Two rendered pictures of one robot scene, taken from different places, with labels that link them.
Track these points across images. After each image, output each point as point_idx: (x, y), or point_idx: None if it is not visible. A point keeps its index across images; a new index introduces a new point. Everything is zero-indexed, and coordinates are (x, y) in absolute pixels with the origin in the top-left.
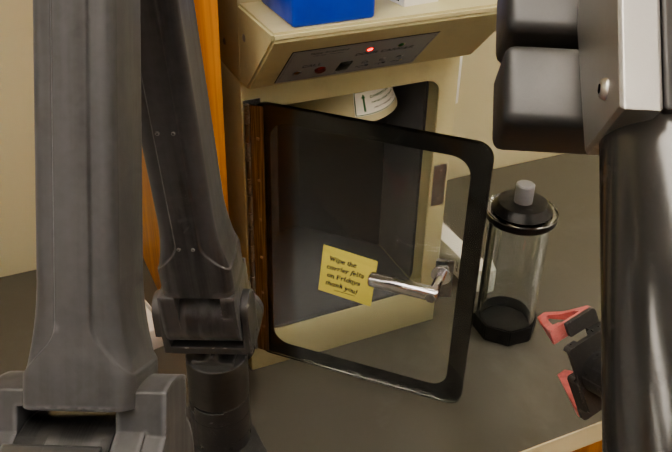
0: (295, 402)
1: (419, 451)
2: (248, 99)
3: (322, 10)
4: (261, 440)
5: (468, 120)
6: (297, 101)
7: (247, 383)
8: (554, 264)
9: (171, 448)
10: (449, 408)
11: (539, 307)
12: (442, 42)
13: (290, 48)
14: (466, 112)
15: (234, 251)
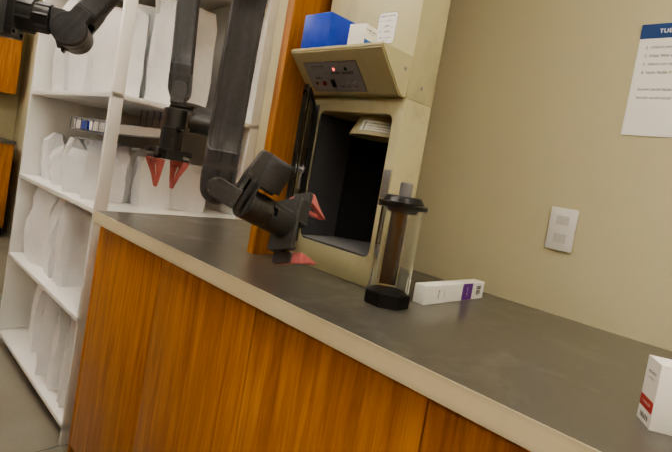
0: (271, 261)
1: (251, 274)
2: (316, 104)
3: (309, 42)
4: (167, 149)
5: (582, 275)
6: (332, 110)
7: (172, 120)
8: (487, 327)
9: (70, 16)
10: (291, 283)
11: (421, 315)
12: (367, 73)
13: (300, 59)
14: (580, 266)
15: (182, 62)
